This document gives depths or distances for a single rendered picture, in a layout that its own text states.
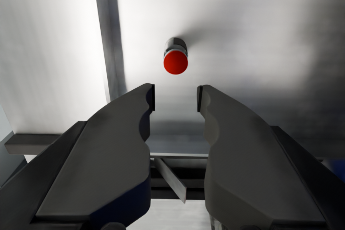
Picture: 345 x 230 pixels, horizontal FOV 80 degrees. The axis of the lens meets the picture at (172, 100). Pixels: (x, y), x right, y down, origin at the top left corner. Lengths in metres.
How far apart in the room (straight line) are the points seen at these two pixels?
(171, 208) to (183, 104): 0.20
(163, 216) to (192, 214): 0.05
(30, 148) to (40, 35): 0.14
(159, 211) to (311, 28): 0.34
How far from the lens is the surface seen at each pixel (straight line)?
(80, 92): 0.26
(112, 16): 0.22
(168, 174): 0.28
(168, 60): 0.17
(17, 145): 0.32
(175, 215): 0.41
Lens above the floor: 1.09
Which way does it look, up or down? 60 degrees down
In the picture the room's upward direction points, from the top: 179 degrees counter-clockwise
